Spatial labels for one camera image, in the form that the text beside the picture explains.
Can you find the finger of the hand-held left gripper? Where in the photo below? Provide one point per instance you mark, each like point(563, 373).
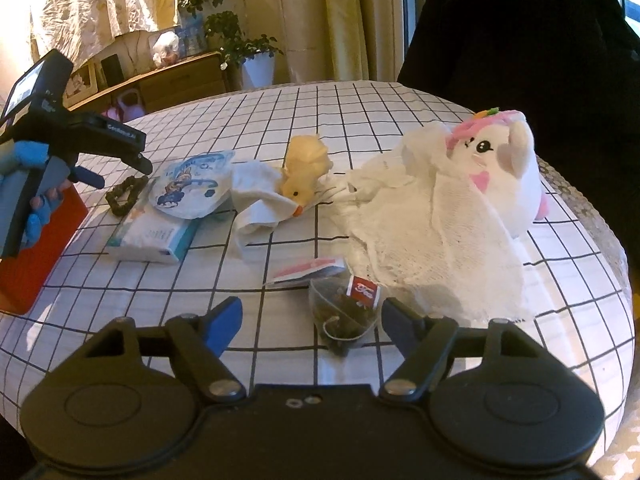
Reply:
point(87, 177)
point(140, 164)

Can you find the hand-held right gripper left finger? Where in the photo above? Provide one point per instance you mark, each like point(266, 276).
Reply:
point(225, 325)

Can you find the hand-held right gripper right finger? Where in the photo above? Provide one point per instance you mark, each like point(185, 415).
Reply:
point(397, 321)

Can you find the red tin box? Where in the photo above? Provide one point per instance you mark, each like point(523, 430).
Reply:
point(45, 255)

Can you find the yellow duck plush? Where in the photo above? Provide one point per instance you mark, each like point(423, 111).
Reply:
point(305, 160)

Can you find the person's left hand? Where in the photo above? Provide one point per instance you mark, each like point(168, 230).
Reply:
point(42, 210)

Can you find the black scrunchie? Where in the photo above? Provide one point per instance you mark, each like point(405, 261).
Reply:
point(117, 205)

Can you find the pyramid tea bag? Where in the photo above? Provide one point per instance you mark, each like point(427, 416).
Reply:
point(350, 322)

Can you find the round blue printed pouch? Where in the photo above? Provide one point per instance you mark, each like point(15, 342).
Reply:
point(190, 185)

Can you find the pink kettlebell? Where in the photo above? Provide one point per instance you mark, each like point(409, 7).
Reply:
point(127, 110)

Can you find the white teal tissue pack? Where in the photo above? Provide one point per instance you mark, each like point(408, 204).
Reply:
point(145, 240)

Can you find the black speaker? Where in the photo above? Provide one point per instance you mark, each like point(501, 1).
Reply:
point(111, 70)

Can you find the white mesh cloth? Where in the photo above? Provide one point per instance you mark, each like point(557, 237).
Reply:
point(430, 240)

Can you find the wooden sideboard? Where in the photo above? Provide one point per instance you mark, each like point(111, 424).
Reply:
point(175, 80)

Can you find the red white tea bag wrapper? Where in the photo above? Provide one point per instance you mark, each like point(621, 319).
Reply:
point(300, 271)

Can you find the white cracked panel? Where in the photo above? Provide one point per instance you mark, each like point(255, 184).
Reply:
point(135, 55)

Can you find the filled plastic bag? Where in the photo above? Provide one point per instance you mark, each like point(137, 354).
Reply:
point(165, 47)

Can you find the blue bottle pack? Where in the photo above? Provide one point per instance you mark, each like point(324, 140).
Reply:
point(192, 40)

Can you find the cream patterned hanging cloth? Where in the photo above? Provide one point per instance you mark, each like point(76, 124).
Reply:
point(100, 0)

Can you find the potted plant white planter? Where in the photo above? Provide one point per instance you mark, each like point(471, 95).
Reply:
point(257, 70)

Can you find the white plush unicorn toy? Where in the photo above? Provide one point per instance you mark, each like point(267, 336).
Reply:
point(515, 190)

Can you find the white checkered tablecloth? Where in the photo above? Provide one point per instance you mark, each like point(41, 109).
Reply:
point(350, 110)

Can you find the beige curtains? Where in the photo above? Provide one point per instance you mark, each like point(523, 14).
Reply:
point(325, 20)

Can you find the star-patterned cloth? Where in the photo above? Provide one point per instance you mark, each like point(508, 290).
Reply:
point(617, 460)

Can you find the person's dark clothing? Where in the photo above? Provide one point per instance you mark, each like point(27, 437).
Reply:
point(525, 35)

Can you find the picture frame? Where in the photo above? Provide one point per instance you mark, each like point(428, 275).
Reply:
point(80, 82)

